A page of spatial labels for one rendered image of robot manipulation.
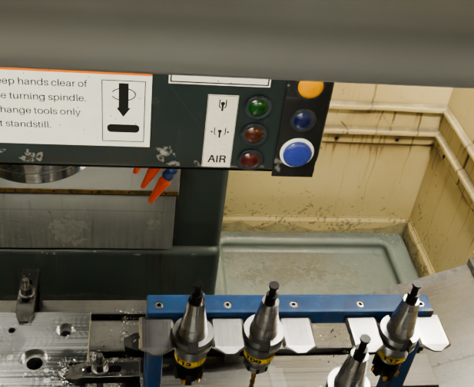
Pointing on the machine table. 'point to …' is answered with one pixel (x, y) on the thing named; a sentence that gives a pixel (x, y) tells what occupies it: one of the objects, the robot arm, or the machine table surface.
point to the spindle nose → (31, 173)
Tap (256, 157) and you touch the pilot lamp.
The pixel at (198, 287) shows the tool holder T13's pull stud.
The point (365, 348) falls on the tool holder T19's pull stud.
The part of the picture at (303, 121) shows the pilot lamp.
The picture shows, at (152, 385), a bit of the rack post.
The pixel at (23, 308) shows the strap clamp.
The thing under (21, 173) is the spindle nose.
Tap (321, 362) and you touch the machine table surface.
